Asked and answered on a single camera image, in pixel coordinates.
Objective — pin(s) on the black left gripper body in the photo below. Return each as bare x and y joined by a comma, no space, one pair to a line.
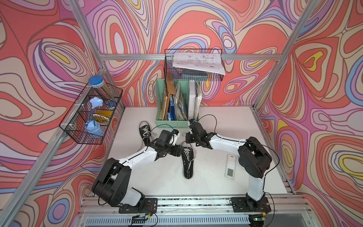
171,150

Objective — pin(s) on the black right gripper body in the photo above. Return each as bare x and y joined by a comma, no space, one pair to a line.
191,138

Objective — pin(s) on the black sneaker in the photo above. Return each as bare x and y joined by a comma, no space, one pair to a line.
188,162
145,132

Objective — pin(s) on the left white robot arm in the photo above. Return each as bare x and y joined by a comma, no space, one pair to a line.
112,182

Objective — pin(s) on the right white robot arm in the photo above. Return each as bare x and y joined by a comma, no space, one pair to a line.
253,157

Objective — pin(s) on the green perforated file organizer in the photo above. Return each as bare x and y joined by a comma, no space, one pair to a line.
172,109

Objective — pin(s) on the white book in organizer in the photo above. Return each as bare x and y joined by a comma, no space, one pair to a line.
192,99

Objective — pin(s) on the white remote control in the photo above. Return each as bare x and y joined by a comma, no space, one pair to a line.
230,166

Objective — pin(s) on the yellow tin in basket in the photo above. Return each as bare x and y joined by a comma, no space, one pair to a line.
102,116

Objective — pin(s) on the white printed paper sheet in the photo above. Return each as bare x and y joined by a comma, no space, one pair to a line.
211,63

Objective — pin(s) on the blue lidded jar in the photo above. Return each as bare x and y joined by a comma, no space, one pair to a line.
100,86

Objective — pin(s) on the black wire basket back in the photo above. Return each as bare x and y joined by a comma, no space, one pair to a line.
173,73

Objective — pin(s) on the black wire basket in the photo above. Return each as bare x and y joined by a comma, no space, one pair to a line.
73,124
173,73

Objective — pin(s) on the black wire basket left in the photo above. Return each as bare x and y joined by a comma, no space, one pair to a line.
73,124

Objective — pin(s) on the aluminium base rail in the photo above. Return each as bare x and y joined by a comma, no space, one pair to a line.
287,210

